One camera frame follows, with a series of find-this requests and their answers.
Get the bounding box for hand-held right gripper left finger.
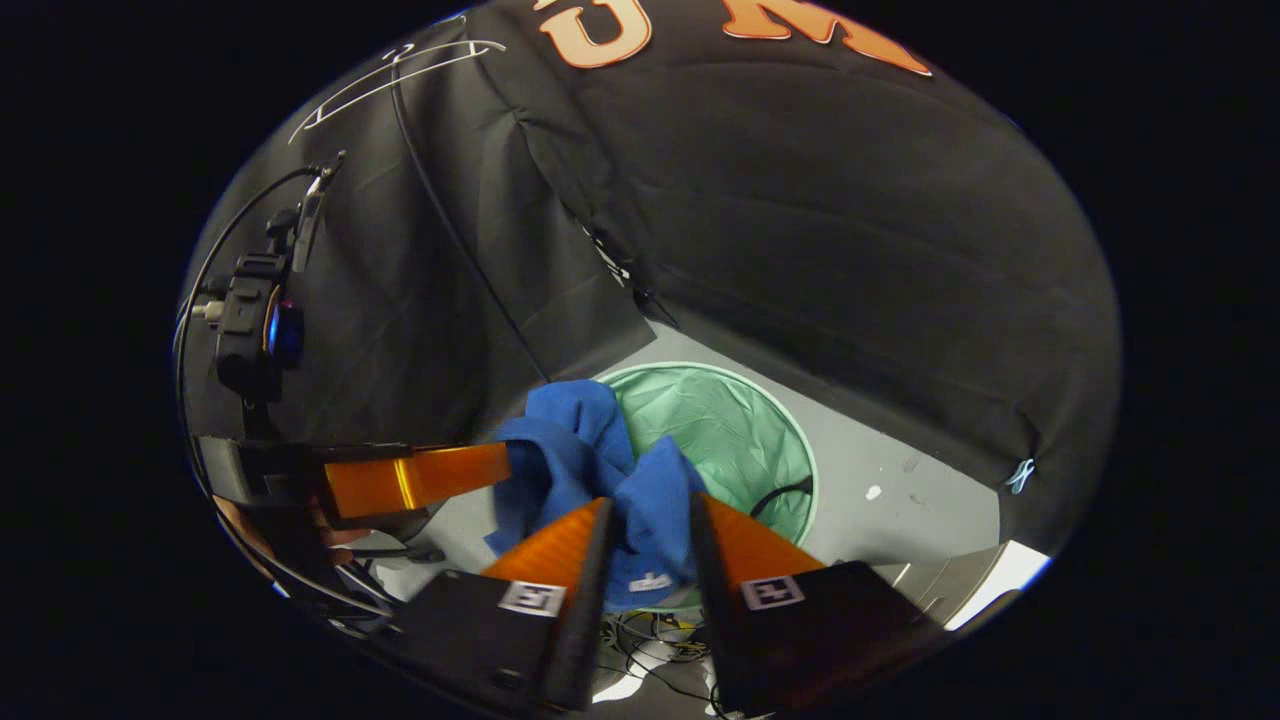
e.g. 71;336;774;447
383;496;618;713

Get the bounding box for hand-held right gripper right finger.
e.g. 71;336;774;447
688;491;948;717

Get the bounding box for blue corduroy jacket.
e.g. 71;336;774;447
485;378;713;613

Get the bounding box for green laundry hamper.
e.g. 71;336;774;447
592;361;819;613

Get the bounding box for white hanger with crossbar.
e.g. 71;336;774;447
288;40;508;144

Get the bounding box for black backdrop cloth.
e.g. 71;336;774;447
180;15;656;451
465;0;1123;556

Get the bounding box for white panel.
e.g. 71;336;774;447
875;540;1053;631

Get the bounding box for black floor cables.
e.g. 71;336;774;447
595;608;726;719

